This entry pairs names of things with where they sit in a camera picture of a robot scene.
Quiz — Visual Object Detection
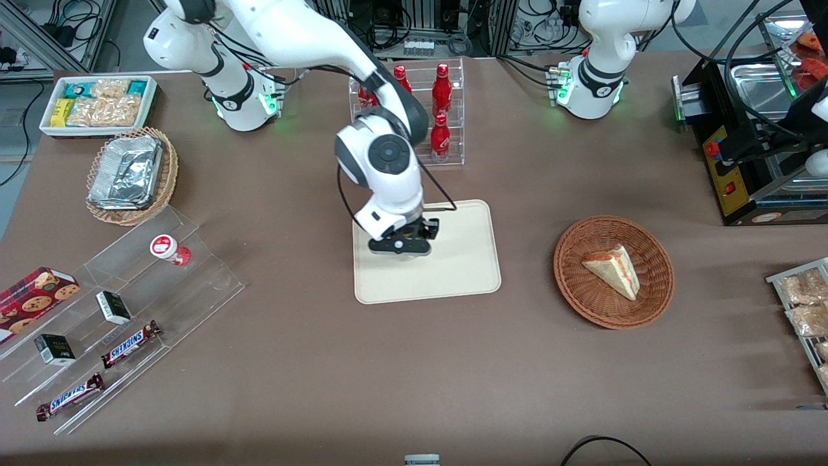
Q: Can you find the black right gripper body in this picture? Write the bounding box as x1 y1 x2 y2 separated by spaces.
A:
388 218 441 242

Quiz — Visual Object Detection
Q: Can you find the beige plastic tray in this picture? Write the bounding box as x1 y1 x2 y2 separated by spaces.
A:
353 199 502 305

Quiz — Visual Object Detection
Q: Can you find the dark green gum box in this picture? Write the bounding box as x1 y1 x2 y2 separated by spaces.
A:
34 334 77 367
96 291 133 326

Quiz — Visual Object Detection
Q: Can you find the clear acrylic bottle rack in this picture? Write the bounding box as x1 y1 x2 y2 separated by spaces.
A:
348 58 465 167

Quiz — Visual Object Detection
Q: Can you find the round brown wicker basket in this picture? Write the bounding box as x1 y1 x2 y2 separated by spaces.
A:
554 216 675 330

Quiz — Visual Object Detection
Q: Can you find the wrapped triangle sandwich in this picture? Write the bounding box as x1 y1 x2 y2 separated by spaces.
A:
582 244 641 302

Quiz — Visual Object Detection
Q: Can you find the clear acrylic stepped stand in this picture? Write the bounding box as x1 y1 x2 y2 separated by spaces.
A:
0 206 246 436

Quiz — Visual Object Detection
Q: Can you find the red white yogurt cup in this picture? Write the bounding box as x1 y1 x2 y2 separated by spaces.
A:
150 234 192 268

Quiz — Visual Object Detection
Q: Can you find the oval brown wicker basket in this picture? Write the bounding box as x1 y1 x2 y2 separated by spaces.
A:
86 127 179 227

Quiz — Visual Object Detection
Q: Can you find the black food warmer yellow panel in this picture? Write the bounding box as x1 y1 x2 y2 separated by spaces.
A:
673 13 828 227

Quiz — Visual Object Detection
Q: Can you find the white rectangular snack bin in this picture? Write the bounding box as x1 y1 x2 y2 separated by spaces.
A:
40 75 160 139

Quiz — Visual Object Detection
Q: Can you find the silver foil container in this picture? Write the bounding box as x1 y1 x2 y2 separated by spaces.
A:
88 135 163 212

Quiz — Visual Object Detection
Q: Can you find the brown snickers bar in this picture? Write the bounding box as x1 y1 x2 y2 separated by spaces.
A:
36 373 105 423
102 320 162 370

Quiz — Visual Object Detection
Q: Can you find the large bagged rice cracker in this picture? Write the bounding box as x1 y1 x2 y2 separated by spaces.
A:
68 95 141 128

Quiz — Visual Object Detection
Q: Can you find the small bagged rice cracker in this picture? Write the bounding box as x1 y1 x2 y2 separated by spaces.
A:
91 78 131 98

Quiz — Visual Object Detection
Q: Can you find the yellow snack packet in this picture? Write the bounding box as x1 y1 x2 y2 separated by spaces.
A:
50 98 76 128

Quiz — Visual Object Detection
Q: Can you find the red cookie box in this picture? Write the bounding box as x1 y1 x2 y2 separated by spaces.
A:
0 267 82 344

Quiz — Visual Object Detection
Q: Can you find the red packaged food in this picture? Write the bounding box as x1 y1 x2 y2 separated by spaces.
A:
797 32 828 92

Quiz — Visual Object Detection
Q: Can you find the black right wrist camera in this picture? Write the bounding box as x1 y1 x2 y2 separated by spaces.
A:
369 236 432 258

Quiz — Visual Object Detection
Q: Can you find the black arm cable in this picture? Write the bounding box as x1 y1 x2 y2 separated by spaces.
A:
336 159 458 224

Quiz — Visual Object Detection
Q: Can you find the black floor cable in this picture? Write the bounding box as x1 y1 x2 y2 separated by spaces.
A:
560 436 654 466

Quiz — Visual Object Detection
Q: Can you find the aluminium frame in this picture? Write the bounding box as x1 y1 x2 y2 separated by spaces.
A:
0 0 118 72

